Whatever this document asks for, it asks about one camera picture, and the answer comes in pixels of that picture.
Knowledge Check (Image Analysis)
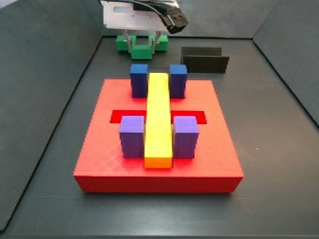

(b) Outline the blue block left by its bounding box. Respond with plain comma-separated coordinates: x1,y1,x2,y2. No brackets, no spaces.
129,63,148,98

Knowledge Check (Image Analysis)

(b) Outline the red base board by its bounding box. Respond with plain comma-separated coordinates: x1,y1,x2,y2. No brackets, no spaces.
73,79,244,193

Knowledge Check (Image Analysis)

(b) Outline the blue block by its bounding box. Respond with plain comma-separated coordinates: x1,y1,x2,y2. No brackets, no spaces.
129,63,148,98
169,64,188,99

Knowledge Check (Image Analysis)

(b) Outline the blue block right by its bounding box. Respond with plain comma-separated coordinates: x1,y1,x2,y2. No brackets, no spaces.
169,64,188,99

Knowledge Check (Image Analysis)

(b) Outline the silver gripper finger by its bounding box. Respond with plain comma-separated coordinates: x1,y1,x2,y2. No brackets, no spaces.
121,29,131,53
152,31,161,53

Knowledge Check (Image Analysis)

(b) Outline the yellow long bar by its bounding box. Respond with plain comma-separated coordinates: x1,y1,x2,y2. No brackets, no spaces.
144,73,173,168

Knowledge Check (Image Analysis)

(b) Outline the green bridge-shaped object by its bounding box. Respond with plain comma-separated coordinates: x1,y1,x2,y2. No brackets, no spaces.
115,35,168,60

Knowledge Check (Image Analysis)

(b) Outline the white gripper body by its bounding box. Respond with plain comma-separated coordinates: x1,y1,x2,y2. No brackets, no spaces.
99,0,168,32

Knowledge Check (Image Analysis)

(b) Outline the purple block left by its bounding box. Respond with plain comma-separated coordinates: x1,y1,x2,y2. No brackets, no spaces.
119,116,144,158

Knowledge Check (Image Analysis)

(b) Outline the purple block right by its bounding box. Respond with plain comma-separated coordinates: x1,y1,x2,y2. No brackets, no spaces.
173,116,198,159

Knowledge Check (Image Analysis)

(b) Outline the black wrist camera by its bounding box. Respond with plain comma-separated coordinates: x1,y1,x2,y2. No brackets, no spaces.
133,0,188,34

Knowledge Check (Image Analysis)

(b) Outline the black angle fixture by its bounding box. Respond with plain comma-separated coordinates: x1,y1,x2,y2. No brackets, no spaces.
180,47,229,74

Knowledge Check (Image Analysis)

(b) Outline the purple block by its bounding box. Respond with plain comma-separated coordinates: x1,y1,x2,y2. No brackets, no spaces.
119,116,144,158
173,116,198,159

